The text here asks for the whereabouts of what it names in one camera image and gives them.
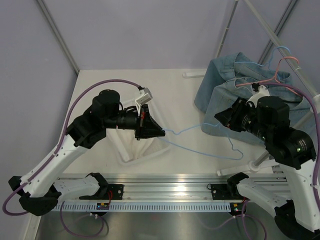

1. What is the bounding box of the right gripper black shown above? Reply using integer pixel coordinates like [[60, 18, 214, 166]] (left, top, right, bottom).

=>
[[214, 96, 271, 141]]

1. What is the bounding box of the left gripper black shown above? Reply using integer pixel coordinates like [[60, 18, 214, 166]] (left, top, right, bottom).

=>
[[103, 103, 166, 141]]

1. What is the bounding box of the blue wire hanger front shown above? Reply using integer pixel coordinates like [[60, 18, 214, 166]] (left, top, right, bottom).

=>
[[158, 123, 245, 161]]

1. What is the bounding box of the blue wire hanger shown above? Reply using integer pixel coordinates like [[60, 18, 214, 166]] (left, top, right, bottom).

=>
[[158, 123, 245, 161], [226, 46, 293, 86]]

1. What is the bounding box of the denim skirt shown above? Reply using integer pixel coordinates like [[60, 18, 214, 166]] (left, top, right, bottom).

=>
[[194, 52, 275, 119], [194, 77, 310, 146]]

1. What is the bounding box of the pink wire hanger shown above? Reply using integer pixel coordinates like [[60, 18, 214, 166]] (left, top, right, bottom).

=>
[[236, 56, 300, 96]]

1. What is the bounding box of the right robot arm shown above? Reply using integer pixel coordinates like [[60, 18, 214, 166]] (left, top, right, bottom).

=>
[[214, 96, 320, 240]]

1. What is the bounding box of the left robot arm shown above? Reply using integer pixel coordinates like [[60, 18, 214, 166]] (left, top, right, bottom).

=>
[[8, 88, 165, 216]]

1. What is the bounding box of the white plastic basket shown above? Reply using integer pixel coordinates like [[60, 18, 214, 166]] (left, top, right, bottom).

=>
[[106, 97, 172, 168]]

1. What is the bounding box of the metal clothes rack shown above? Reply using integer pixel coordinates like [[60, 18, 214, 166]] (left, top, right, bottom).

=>
[[182, 0, 320, 176]]

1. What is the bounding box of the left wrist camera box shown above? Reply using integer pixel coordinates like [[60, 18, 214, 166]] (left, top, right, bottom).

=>
[[134, 87, 153, 110]]

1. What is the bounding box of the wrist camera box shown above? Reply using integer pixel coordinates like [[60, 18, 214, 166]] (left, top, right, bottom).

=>
[[134, 87, 153, 110], [246, 83, 270, 108]]

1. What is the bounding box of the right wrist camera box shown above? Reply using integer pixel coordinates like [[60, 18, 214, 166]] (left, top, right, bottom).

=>
[[246, 83, 270, 108]]

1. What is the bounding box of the aluminium mounting rail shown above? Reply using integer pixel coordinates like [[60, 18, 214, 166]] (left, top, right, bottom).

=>
[[101, 173, 291, 202]]

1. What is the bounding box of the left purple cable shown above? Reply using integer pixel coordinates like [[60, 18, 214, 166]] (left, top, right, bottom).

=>
[[2, 79, 143, 237]]

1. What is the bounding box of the slotted cable duct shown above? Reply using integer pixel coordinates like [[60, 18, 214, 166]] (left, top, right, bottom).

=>
[[53, 201, 231, 213]]

